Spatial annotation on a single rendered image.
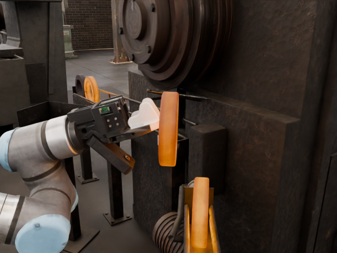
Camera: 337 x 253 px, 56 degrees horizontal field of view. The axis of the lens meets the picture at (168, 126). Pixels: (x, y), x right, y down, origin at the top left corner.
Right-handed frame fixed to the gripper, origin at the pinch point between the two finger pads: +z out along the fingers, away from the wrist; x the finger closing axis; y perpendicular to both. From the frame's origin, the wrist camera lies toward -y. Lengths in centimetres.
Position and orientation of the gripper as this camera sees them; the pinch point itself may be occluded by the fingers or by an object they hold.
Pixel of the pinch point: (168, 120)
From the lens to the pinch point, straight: 65.9
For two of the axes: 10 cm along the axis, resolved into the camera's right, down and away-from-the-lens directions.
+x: 0.6, -3.2, 9.5
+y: -2.7, -9.2, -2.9
